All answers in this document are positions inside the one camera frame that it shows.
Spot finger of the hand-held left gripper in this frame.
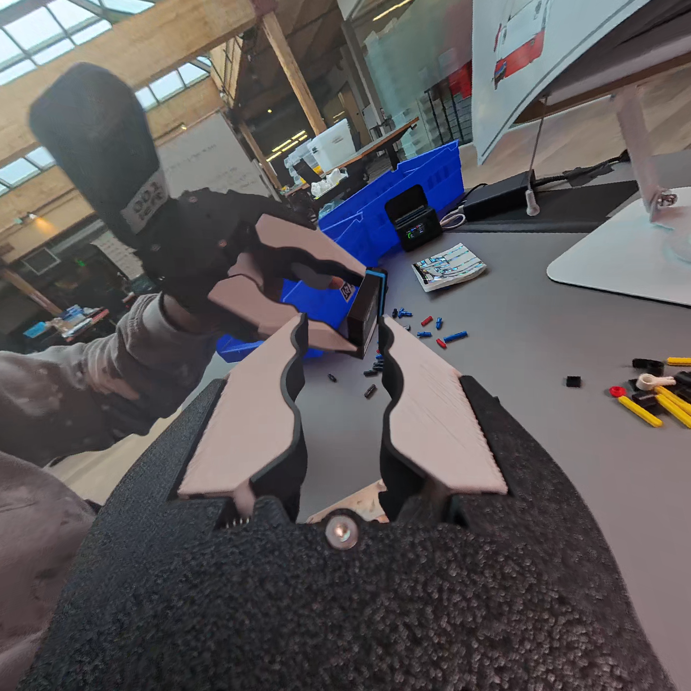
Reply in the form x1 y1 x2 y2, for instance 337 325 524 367
208 274 360 356
228 214 369 296

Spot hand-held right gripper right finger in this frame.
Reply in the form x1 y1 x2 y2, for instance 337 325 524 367
378 315 509 501

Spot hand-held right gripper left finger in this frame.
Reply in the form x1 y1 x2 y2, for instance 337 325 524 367
177 313 310 517

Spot black camera battery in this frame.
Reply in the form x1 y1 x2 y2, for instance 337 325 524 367
347 268 389 360

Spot black battery charger case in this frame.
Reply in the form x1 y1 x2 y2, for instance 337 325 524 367
384 185 444 253

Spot person's left forearm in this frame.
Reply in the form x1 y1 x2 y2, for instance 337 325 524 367
0 293 230 468

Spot grey desk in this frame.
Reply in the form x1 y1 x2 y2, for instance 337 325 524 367
227 178 691 691

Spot black desk mat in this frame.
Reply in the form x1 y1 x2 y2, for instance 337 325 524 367
443 180 641 234

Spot whiteboard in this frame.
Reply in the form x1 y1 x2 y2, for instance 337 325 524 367
156 110 271 198

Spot scattered small connector pins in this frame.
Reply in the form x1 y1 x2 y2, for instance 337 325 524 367
326 305 469 401

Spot white storage box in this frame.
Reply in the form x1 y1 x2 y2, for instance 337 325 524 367
310 119 360 168

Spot cream brick assembly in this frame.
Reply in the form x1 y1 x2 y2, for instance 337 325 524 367
306 480 390 525

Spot holographic sticker booklet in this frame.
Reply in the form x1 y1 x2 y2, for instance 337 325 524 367
411 242 488 294

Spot black power adapter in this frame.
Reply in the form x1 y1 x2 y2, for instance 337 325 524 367
462 170 537 222

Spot person's grey sweatshirt torso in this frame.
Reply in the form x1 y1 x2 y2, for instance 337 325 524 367
0 451 101 691

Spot white stand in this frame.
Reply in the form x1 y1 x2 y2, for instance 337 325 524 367
546 86 691 309

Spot printed instruction sheet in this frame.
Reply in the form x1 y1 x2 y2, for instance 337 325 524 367
471 0 691 166

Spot grey cable with white plug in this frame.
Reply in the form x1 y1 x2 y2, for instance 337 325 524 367
526 94 549 217

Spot black adapter cable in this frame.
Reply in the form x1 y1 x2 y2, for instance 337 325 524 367
534 148 633 188

